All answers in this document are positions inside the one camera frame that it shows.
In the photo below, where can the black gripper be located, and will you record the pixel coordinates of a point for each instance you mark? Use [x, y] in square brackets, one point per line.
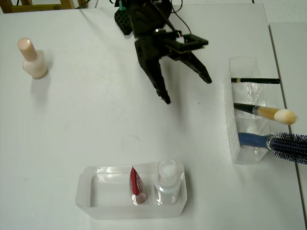
[149, 53]

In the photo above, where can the makeup brush with tan bristles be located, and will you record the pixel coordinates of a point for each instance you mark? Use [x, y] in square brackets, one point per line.
[268, 112]

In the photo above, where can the pink bottle with peach cap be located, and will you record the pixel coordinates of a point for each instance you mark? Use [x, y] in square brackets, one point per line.
[32, 57]

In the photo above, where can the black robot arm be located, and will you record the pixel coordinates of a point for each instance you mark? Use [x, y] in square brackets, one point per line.
[146, 16]

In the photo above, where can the clear bottle with clear cap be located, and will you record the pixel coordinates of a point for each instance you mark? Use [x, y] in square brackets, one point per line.
[166, 172]

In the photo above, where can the blue round hair brush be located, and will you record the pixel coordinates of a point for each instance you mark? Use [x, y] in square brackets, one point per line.
[254, 141]

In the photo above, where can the clear acrylic organizer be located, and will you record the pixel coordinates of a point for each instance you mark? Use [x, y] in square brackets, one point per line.
[231, 124]

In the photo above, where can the black cosmetic pencil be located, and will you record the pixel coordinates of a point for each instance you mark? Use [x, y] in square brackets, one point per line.
[259, 80]

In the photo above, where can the red cosmetic tube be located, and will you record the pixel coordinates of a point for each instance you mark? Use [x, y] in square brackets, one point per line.
[135, 182]

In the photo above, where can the white neighbouring table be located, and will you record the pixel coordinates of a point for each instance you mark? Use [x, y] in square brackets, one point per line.
[292, 72]

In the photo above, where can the frosted plastic tray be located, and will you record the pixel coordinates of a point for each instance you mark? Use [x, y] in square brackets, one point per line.
[134, 212]

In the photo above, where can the wooden frame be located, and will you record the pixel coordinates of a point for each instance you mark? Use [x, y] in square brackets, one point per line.
[36, 8]

